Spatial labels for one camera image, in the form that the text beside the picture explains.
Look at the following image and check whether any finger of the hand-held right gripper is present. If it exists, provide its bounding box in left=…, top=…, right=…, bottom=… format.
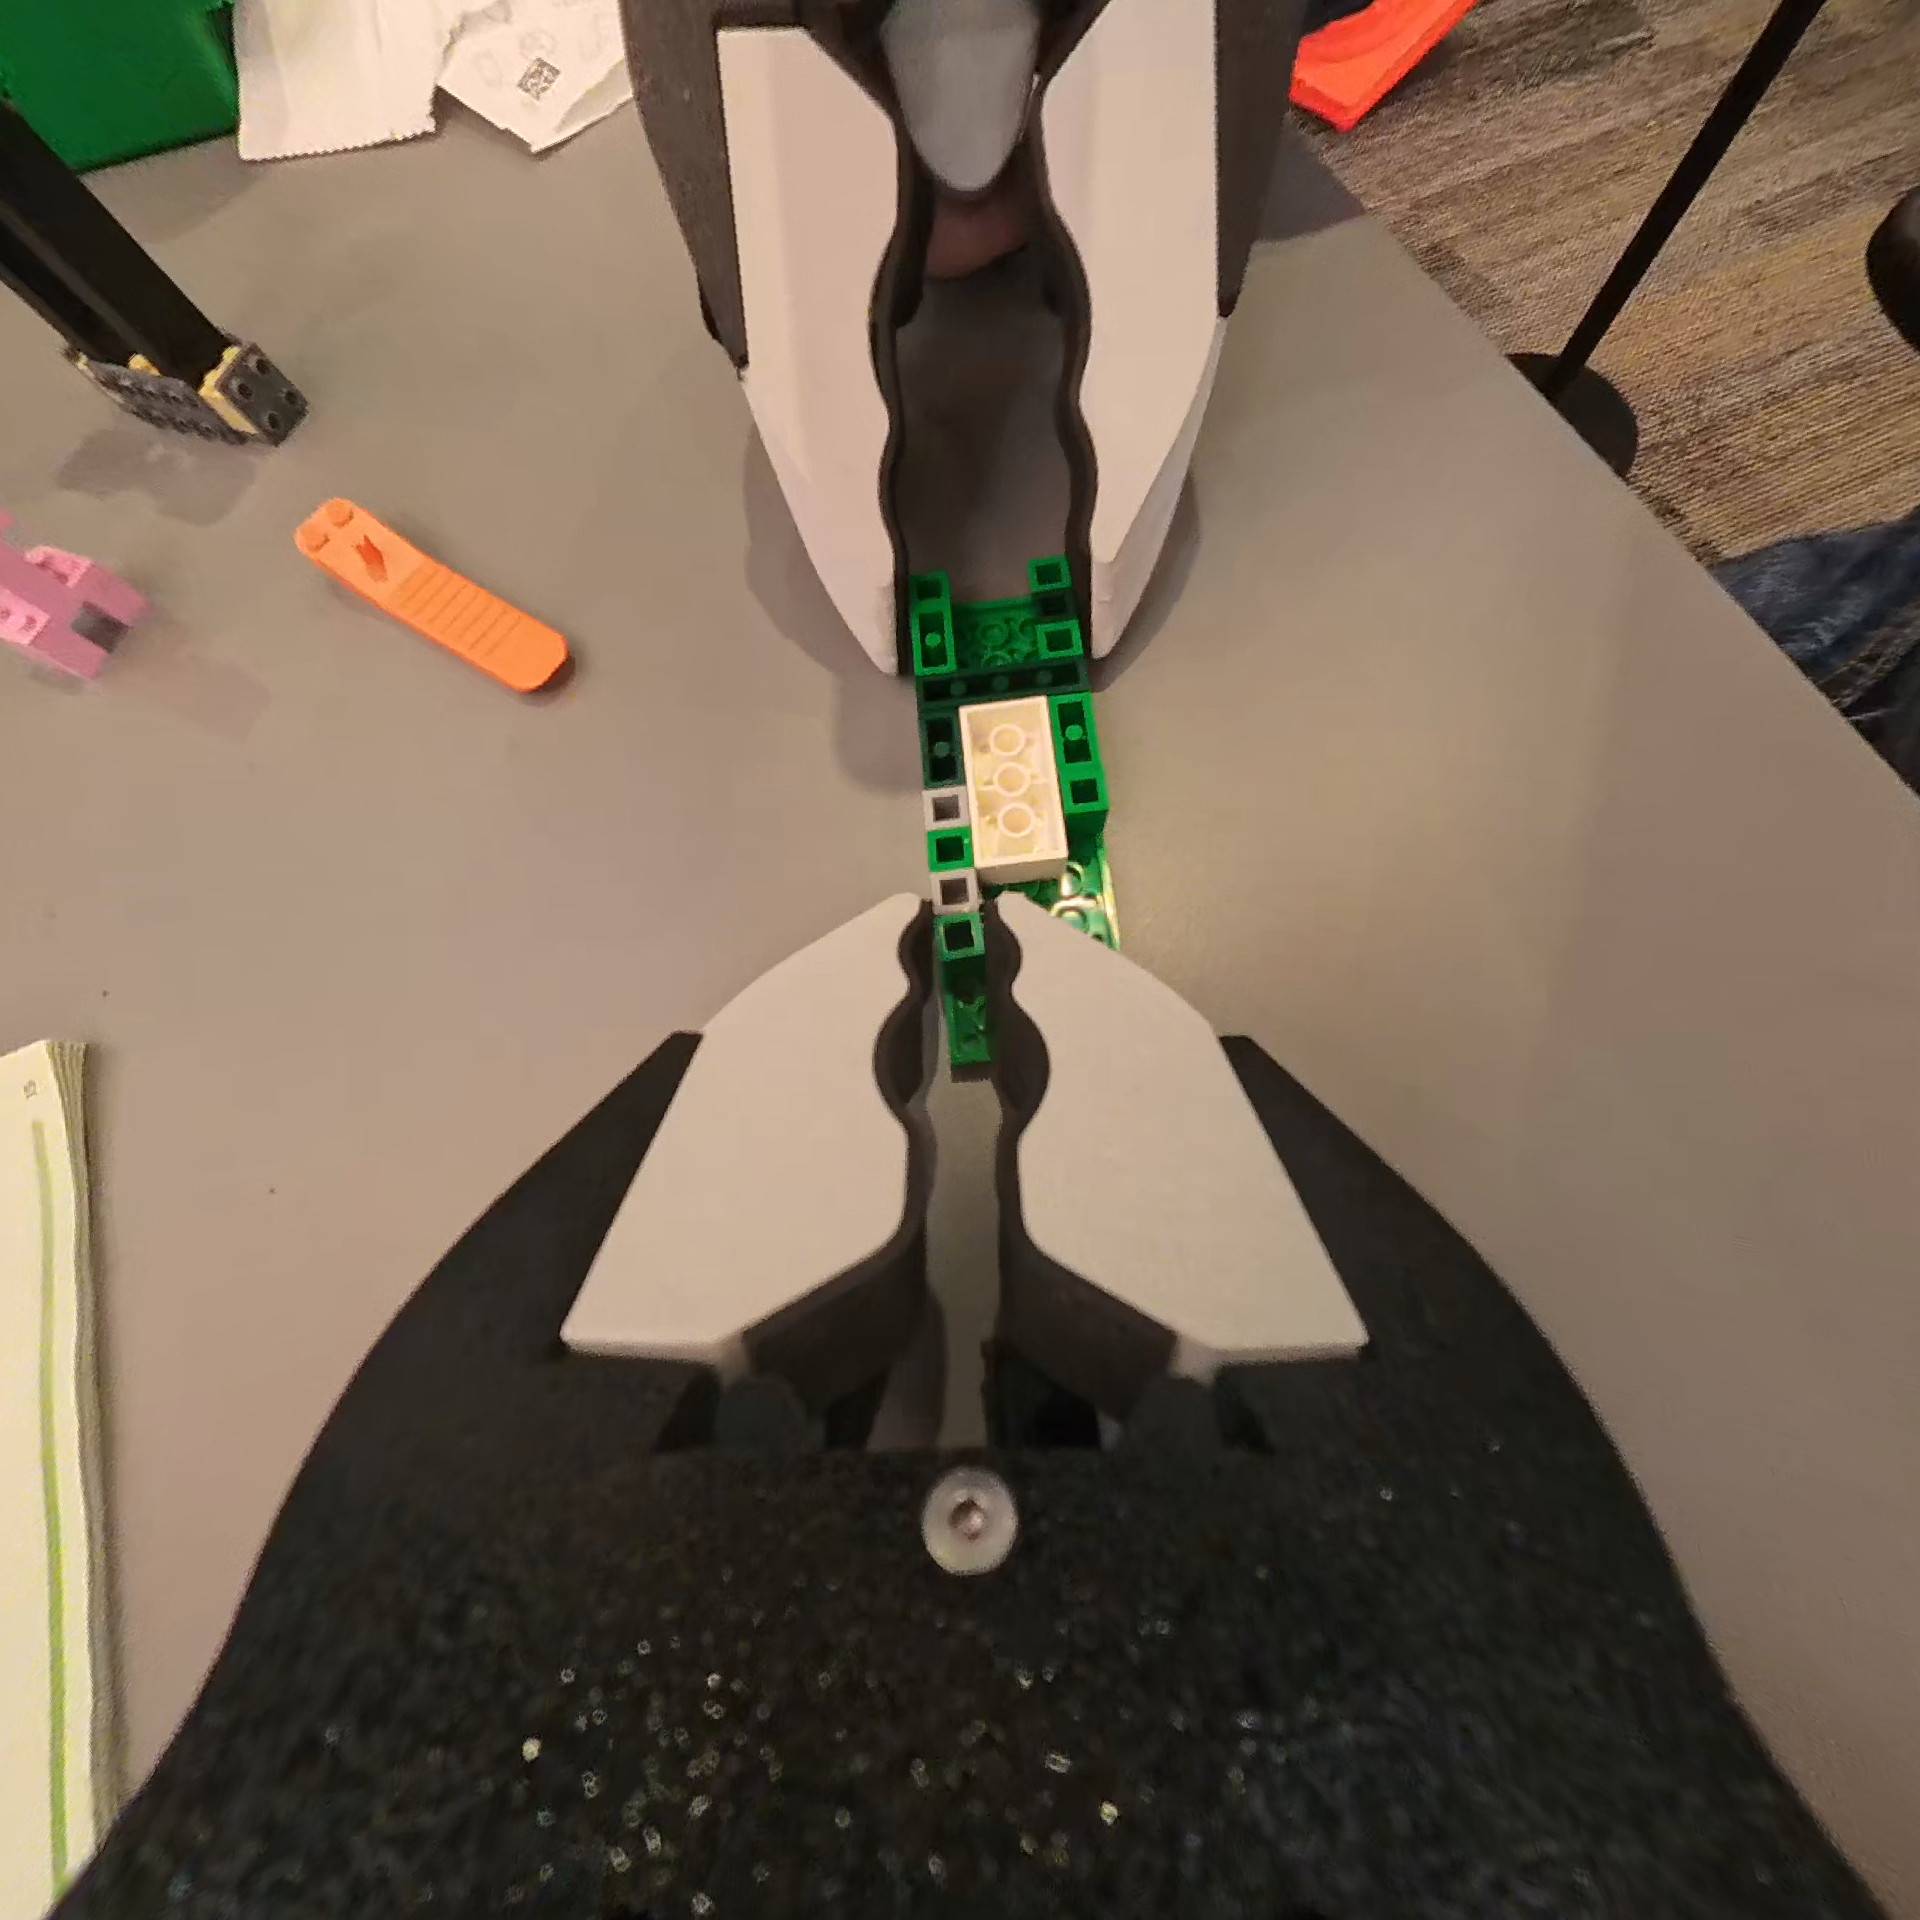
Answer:
left=1049, top=12, right=1229, bottom=662
left=720, top=22, right=918, bottom=672

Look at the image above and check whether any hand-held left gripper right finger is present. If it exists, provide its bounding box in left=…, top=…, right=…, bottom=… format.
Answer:
left=996, top=897, right=1369, bottom=1417

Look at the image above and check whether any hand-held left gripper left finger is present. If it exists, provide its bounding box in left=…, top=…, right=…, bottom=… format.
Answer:
left=561, top=894, right=936, bottom=1417

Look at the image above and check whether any green brick build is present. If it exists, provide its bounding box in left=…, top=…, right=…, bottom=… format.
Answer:
left=895, top=554, right=1123, bottom=1070

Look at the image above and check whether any orange plastic part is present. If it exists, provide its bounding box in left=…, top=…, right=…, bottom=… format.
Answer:
left=1289, top=0, right=1480, bottom=133

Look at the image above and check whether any white plastic bag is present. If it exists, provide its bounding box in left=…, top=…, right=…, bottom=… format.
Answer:
left=235, top=0, right=460, bottom=162

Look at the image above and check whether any orange brick separator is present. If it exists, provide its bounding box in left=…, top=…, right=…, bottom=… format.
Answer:
left=294, top=499, right=571, bottom=696

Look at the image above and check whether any black stand pole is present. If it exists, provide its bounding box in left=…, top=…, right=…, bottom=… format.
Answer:
left=1506, top=0, right=1836, bottom=452

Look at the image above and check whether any plain green box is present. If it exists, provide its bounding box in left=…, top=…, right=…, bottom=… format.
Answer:
left=0, top=0, right=245, bottom=176

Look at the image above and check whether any long black brick build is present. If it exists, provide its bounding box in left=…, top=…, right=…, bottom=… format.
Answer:
left=0, top=102, right=311, bottom=451

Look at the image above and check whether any black round object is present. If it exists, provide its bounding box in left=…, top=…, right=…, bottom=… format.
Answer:
left=1865, top=194, right=1920, bottom=350

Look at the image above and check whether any instruction booklet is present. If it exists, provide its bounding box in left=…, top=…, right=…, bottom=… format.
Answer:
left=0, top=1039, right=120, bottom=1905

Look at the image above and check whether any person's leg in jeans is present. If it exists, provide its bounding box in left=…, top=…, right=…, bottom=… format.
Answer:
left=1713, top=507, right=1920, bottom=760

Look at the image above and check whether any pink brick build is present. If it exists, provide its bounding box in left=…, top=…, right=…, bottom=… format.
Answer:
left=0, top=511, right=151, bottom=693

